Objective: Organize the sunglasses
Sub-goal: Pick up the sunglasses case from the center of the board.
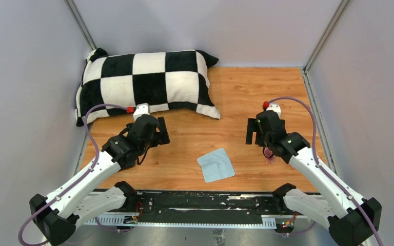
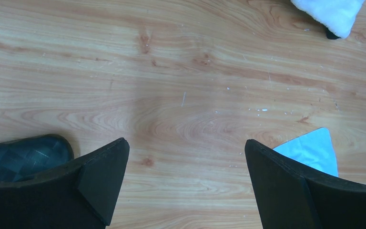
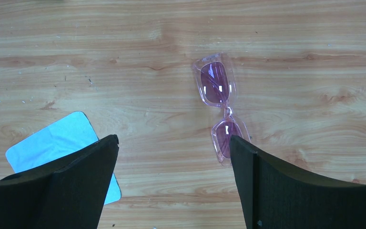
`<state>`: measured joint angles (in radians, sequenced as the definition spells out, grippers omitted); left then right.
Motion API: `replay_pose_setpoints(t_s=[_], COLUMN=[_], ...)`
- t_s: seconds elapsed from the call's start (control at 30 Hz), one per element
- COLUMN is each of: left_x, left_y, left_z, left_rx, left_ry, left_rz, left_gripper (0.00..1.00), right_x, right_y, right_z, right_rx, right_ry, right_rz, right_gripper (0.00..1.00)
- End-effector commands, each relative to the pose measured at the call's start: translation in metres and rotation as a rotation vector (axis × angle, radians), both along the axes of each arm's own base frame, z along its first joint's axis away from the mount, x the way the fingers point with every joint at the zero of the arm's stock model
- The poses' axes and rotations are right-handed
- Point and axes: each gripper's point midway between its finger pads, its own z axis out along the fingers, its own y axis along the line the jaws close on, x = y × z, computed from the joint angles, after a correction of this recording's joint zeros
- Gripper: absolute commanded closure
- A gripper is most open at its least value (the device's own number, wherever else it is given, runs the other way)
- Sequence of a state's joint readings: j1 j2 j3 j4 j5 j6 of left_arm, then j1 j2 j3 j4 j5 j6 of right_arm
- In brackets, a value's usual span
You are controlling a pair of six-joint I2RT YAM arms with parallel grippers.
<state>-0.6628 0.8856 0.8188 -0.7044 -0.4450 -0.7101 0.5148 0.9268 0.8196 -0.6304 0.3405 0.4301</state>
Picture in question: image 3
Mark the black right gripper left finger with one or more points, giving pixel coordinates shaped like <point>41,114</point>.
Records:
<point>66,193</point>

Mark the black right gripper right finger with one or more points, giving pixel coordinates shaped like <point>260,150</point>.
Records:
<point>276,194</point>

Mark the light blue cleaning cloth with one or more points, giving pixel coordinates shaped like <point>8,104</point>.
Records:
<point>61,138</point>

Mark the pink transparent sunglasses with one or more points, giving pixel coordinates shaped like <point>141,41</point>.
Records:
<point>217,88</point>

